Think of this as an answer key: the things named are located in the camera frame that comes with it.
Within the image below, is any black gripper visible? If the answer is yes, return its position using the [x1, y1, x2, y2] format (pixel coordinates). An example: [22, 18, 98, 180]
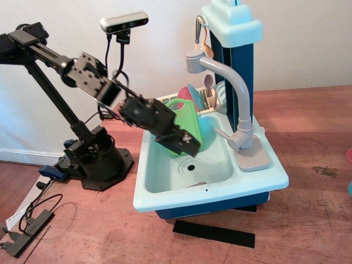
[137, 99, 191, 155]

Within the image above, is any grey toy faucet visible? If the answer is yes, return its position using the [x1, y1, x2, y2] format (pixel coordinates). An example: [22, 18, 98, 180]
[186, 49, 270, 172]

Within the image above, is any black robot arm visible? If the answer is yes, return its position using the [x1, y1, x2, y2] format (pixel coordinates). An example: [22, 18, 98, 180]
[1, 23, 201, 191]

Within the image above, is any green plastic cutting board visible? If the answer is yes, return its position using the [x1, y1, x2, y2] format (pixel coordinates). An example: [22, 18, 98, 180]
[166, 98, 203, 157]

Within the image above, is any red toy plate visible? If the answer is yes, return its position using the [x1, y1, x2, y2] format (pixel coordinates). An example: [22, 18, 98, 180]
[177, 86, 199, 112]

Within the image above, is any cream dish rack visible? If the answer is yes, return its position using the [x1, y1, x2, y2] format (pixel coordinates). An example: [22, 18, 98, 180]
[157, 85, 226, 115]

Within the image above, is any purple toy spoon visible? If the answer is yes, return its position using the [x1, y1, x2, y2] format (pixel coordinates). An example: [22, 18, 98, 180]
[204, 74, 213, 97]

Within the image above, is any light blue toy sink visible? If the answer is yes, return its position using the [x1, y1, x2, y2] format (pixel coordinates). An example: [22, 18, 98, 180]
[133, 111, 289, 219]

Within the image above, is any light blue toy plate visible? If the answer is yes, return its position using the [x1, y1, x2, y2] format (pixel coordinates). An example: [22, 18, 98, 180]
[214, 81, 227, 112]

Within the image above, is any hanging orange utensil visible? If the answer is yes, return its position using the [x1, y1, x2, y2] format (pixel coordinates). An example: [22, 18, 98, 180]
[194, 27, 214, 58]

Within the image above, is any hanging grey utensil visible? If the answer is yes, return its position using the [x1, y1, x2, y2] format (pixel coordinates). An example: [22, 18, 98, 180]
[195, 15, 204, 45]

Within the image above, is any blue toy kitchen tower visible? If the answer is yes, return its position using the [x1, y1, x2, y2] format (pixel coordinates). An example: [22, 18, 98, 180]
[201, 1, 263, 114]

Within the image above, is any blue clamp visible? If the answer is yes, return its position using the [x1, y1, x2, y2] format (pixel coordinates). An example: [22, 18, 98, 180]
[38, 165, 66, 182]

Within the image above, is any white paper sheet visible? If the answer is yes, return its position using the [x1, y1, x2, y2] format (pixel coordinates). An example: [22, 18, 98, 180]
[5, 184, 41, 230]

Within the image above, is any black velcro strip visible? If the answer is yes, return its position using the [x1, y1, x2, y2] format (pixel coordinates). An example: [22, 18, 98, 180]
[173, 220, 255, 248]

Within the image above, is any black usb hub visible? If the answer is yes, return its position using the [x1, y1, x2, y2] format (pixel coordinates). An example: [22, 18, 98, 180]
[1, 210, 54, 259]

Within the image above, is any pink object at edge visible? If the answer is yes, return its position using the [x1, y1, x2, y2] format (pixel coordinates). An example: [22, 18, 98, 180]
[346, 148, 352, 163]

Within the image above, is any teal object at edge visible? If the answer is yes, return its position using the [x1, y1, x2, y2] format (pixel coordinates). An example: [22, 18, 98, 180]
[348, 182, 352, 197]

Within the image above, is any black camera cable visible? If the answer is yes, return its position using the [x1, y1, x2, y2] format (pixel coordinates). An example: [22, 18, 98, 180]
[97, 35, 130, 121]

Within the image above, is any grey depth camera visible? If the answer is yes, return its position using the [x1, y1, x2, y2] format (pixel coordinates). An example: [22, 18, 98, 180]
[100, 11, 149, 45]

